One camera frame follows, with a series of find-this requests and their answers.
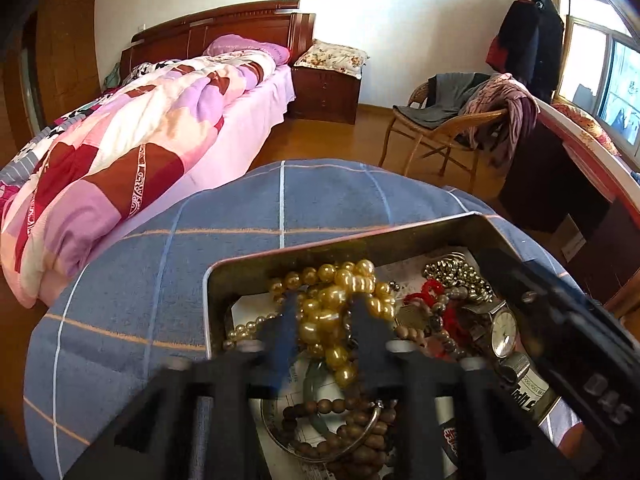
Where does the red hanging garment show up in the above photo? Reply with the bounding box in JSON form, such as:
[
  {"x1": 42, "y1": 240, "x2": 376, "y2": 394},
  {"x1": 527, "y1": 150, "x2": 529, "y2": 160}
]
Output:
[{"x1": 486, "y1": 34, "x2": 507, "y2": 70}]

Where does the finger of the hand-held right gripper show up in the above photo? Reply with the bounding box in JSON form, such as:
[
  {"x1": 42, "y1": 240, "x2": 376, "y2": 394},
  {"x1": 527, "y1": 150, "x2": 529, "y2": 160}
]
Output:
[{"x1": 477, "y1": 247, "x2": 602, "y2": 358}]

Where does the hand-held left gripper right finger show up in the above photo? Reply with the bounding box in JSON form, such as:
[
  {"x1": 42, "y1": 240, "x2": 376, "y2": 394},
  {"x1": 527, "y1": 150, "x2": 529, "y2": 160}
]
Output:
[{"x1": 347, "y1": 292, "x2": 576, "y2": 480}]

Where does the silver wristwatch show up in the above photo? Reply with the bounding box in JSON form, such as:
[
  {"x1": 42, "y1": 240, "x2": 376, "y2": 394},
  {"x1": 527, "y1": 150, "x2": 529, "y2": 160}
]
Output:
[{"x1": 462, "y1": 299, "x2": 532, "y2": 387}]

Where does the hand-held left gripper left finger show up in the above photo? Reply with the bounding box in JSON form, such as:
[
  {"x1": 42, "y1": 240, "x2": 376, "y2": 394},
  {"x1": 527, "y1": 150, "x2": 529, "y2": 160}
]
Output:
[{"x1": 65, "y1": 292, "x2": 301, "y2": 480}]

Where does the black hanging coat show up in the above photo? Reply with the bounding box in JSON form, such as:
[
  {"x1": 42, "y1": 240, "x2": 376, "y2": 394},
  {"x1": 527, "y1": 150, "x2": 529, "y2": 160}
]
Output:
[{"x1": 495, "y1": 0, "x2": 566, "y2": 104}]

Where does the floral cloth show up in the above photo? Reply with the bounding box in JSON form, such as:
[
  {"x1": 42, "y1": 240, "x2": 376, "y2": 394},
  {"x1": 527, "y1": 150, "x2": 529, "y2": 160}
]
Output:
[{"x1": 551, "y1": 101, "x2": 622, "y2": 157}]

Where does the silver bangle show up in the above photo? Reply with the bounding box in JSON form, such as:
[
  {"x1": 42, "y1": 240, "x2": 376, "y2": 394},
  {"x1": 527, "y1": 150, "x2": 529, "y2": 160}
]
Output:
[{"x1": 260, "y1": 399, "x2": 385, "y2": 463}]

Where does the red wooden headboard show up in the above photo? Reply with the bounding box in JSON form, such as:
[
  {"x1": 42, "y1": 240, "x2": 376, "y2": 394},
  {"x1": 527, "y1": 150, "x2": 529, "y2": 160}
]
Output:
[{"x1": 119, "y1": 0, "x2": 317, "y2": 77}]

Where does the gold pearl necklace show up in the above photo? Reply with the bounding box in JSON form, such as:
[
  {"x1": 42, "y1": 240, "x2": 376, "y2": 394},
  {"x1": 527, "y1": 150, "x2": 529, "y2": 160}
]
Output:
[{"x1": 267, "y1": 259, "x2": 397, "y2": 389}]

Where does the blue plaid cloth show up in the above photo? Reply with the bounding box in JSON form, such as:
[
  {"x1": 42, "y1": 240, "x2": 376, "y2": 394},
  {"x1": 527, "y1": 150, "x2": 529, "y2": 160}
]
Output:
[{"x1": 22, "y1": 159, "x2": 583, "y2": 480}]

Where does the pink bed sheet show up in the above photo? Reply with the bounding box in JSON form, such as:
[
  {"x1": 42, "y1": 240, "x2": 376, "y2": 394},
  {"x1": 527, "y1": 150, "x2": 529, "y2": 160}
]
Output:
[{"x1": 125, "y1": 62, "x2": 297, "y2": 222}]

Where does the window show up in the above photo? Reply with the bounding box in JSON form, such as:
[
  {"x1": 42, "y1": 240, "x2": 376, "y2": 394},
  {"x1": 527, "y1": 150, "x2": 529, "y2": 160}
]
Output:
[{"x1": 556, "y1": 0, "x2": 640, "y2": 172}]

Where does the brown wooden bead necklace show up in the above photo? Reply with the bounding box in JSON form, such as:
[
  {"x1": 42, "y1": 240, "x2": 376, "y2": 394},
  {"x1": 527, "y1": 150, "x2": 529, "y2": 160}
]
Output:
[{"x1": 281, "y1": 325, "x2": 462, "y2": 480}]

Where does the silver bead chain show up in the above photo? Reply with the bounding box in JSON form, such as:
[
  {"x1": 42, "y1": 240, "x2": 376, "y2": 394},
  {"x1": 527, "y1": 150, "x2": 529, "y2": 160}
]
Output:
[{"x1": 422, "y1": 251, "x2": 496, "y2": 306}]

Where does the green jade bangle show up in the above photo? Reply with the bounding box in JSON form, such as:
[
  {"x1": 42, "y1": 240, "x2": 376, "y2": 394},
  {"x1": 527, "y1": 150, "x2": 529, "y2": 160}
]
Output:
[{"x1": 301, "y1": 357, "x2": 334, "y2": 437}]

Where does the floral cushion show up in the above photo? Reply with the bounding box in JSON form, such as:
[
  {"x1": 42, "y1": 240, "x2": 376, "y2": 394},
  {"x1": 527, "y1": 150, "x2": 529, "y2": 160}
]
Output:
[{"x1": 292, "y1": 39, "x2": 371, "y2": 80}]

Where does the dark grey garment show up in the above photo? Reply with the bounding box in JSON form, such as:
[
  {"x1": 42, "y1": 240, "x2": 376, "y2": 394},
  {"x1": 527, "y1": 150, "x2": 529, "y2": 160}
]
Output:
[{"x1": 392, "y1": 72, "x2": 494, "y2": 129}]

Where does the pink pillow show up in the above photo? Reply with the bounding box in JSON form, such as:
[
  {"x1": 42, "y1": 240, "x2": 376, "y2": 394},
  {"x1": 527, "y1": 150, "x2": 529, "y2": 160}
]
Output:
[{"x1": 202, "y1": 34, "x2": 291, "y2": 66}]

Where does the grey plaid blanket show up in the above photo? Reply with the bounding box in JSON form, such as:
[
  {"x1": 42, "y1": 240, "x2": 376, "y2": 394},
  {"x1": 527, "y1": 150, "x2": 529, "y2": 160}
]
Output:
[{"x1": 0, "y1": 122, "x2": 59, "y2": 184}]

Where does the red wooden nightstand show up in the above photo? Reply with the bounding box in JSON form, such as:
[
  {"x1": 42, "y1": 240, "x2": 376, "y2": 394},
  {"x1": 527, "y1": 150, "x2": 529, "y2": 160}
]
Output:
[{"x1": 291, "y1": 65, "x2": 362, "y2": 125}]

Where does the small cream pearl bracelet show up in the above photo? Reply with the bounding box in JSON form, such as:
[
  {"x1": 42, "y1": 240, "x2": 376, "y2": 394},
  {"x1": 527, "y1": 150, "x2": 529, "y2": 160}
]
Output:
[{"x1": 222, "y1": 312, "x2": 279, "y2": 352}]

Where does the pink patchwork quilt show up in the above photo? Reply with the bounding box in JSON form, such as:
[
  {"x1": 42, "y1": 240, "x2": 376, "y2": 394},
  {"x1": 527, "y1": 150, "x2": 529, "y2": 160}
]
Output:
[{"x1": 0, "y1": 49, "x2": 279, "y2": 309}]

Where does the pink tin box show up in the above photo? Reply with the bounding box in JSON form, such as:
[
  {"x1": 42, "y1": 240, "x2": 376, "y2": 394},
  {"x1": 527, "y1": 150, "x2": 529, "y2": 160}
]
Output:
[{"x1": 202, "y1": 211, "x2": 601, "y2": 480}]

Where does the red bead string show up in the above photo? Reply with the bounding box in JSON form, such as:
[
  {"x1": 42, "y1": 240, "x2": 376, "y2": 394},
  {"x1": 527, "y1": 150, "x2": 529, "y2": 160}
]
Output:
[{"x1": 397, "y1": 279, "x2": 462, "y2": 342}]

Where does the brown wooden wardrobe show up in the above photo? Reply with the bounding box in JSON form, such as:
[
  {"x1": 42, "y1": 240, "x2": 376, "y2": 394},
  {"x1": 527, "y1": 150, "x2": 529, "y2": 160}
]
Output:
[{"x1": 0, "y1": 0, "x2": 102, "y2": 132}]

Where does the black white patterned pillow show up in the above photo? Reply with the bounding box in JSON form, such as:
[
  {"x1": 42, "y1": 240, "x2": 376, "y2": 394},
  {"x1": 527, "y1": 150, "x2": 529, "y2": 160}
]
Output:
[{"x1": 131, "y1": 59, "x2": 184, "y2": 81}]

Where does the wicker chair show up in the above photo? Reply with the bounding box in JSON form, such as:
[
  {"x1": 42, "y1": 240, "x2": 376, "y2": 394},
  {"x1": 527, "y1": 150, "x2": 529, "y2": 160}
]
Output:
[{"x1": 378, "y1": 81, "x2": 509, "y2": 179}]

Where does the dark wooden desk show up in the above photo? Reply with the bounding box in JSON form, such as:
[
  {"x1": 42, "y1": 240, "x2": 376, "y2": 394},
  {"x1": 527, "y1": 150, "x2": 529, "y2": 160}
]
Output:
[{"x1": 500, "y1": 97, "x2": 640, "y2": 307}]

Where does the mauve garment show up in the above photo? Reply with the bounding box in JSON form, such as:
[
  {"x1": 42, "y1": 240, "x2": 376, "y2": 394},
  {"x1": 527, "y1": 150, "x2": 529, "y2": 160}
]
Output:
[{"x1": 457, "y1": 72, "x2": 539, "y2": 167}]

